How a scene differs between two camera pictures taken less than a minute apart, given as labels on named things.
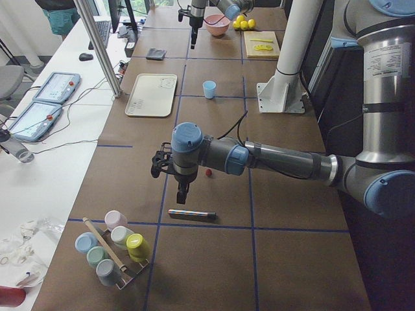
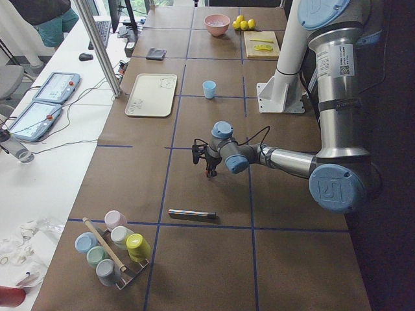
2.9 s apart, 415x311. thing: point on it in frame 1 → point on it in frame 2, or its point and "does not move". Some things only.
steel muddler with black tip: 207,214 does not move
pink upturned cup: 114,218 does not move
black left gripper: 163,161 → 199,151
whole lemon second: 251,23 does not move
